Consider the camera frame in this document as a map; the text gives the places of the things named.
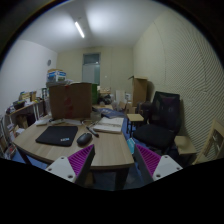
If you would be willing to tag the small wooden stool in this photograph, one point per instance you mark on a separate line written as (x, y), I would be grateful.
(135, 117)

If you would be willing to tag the black mouse pad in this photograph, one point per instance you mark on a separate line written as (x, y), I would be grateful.
(56, 135)

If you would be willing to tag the ceiling light tube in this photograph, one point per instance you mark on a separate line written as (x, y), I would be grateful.
(79, 29)

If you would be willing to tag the blue book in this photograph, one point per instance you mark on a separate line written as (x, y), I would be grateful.
(111, 113)

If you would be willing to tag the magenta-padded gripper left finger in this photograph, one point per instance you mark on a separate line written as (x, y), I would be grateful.
(63, 166)

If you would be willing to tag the tall open cardboard box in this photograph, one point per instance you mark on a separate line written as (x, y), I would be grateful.
(139, 91)

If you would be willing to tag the black office chair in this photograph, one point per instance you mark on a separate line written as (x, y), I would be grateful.
(156, 131)

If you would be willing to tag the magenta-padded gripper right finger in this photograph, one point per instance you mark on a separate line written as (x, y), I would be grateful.
(165, 166)

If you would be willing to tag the cluttered shelf unit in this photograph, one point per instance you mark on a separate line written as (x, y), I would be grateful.
(20, 111)

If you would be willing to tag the thick white book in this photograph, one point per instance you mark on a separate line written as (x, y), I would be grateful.
(108, 125)

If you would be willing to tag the round wall clock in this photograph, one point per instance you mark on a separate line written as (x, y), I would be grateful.
(49, 62)

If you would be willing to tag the black marker pen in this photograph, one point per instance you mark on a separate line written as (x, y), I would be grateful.
(92, 131)

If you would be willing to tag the clear plastic container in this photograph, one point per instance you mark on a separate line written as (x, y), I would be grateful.
(95, 116)

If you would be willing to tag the frosted glass door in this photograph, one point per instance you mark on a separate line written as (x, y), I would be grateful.
(91, 68)

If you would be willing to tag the large brown cardboard box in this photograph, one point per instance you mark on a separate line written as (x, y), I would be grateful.
(70, 100)

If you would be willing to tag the light wooden chair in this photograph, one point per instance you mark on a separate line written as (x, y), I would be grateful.
(213, 140)

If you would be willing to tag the flat white remote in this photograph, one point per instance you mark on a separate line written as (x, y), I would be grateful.
(42, 122)

